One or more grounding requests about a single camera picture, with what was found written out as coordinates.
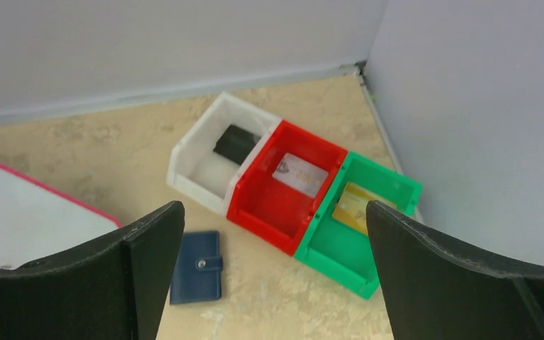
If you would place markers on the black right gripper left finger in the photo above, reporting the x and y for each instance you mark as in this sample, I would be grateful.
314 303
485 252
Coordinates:
111 287

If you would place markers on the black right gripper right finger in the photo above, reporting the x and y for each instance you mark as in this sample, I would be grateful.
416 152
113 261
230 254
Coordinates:
436 286

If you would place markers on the blue leather card holder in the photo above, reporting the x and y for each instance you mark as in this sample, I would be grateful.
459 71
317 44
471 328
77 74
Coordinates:
198 271

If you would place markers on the green plastic bin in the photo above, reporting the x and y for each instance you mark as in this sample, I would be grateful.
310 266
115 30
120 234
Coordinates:
340 252

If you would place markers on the white plastic bin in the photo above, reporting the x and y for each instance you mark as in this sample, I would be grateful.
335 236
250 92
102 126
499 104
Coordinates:
206 177

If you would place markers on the red plastic bin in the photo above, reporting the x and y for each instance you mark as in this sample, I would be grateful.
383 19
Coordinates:
272 210

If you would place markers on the gold credit card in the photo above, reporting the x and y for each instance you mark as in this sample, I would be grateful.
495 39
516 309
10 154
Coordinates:
351 206

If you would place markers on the silver credit card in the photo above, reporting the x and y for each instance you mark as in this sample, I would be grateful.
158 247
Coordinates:
300 175

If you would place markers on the black card in bin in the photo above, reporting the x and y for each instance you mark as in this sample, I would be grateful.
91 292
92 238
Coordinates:
235 144

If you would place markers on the pink framed whiteboard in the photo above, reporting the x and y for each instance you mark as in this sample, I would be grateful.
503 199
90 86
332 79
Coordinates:
37 221

